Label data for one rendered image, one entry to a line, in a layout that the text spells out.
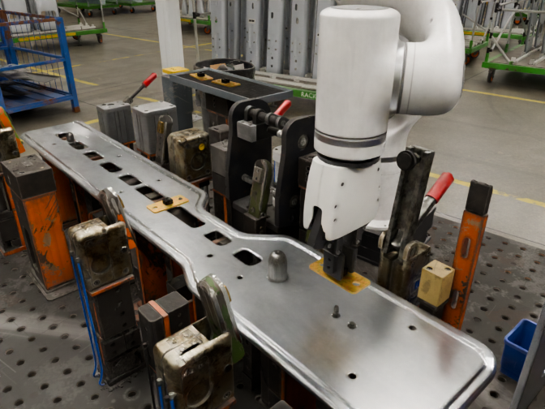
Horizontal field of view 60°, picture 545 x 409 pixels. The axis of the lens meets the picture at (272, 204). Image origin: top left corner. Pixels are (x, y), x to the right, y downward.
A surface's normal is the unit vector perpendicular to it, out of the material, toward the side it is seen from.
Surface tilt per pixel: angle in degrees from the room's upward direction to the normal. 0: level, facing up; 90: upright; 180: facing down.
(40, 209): 90
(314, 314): 0
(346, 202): 90
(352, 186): 90
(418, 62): 50
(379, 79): 86
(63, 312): 0
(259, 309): 0
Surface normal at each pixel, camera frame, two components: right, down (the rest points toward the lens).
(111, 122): 0.66, 0.34
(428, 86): -0.17, 0.47
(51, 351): 0.00, -0.89
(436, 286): -0.75, 0.30
